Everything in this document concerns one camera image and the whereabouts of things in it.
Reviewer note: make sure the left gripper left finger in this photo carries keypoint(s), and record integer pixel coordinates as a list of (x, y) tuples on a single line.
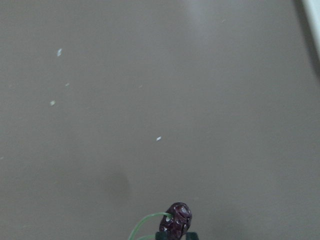
[(161, 235)]

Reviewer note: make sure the dark red cherry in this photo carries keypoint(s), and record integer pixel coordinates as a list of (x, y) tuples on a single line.
[(176, 221)]

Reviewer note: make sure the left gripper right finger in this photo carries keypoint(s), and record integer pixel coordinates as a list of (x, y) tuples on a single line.
[(191, 236)]

